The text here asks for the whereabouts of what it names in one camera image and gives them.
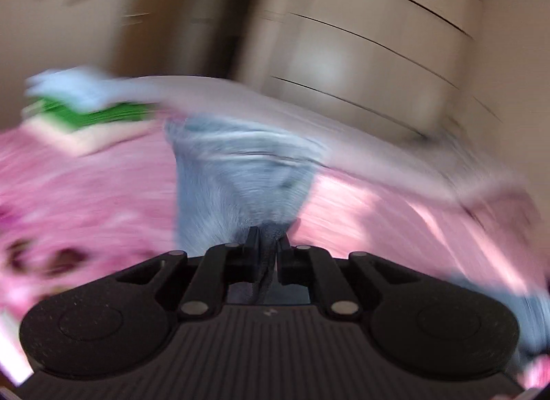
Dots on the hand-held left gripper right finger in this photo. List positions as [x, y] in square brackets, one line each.
[283, 260]

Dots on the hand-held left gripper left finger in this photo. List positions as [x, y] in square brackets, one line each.
[253, 254]

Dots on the light blue jeans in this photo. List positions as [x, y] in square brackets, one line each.
[240, 185]

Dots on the grey-blue fleece garment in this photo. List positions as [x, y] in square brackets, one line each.
[522, 318]

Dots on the lilac ribbed bed cover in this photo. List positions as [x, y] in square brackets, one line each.
[365, 142]

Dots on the pink fuzzy blanket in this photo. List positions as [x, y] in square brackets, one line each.
[94, 202]

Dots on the cream folded cloth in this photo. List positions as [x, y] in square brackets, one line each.
[90, 137]

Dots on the green folded cloth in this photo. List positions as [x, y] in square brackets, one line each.
[94, 114]

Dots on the cream wardrobe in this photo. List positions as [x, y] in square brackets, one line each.
[369, 47]

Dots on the pale blue folded cloth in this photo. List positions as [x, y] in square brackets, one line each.
[77, 86]

